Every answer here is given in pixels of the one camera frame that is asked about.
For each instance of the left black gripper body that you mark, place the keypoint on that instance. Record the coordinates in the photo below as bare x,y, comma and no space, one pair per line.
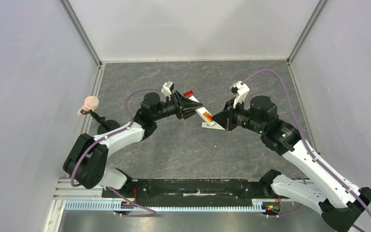
172,107

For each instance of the black stand base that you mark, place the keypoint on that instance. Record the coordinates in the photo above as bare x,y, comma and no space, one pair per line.
104,125

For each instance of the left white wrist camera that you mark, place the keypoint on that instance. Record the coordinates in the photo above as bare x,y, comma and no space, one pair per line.
167,89

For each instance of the white slotted cable duct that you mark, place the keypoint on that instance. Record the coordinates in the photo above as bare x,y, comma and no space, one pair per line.
116,205

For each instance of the white remote control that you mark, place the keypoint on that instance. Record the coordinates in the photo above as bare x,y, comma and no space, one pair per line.
200,111

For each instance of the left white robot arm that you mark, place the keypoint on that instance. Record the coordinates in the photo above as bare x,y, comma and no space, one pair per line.
86,162

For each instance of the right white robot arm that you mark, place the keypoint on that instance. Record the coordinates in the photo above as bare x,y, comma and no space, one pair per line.
339,202

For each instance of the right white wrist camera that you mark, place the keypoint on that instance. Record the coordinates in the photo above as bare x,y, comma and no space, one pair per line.
240,91

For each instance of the white remote battery cover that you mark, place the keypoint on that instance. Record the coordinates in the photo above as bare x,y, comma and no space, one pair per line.
214,126

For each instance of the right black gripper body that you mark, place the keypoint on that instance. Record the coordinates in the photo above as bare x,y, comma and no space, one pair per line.
227,117

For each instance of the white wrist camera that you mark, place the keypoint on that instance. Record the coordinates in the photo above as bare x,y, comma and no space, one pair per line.
167,89
240,91

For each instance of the pink handle knob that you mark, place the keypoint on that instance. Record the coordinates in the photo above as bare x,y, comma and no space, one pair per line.
91,103

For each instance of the orange battery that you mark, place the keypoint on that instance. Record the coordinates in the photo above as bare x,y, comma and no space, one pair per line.
208,116

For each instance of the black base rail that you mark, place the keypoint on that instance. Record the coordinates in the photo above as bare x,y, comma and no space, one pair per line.
197,192

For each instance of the small red toy block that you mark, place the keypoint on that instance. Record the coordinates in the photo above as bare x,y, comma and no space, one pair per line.
188,93

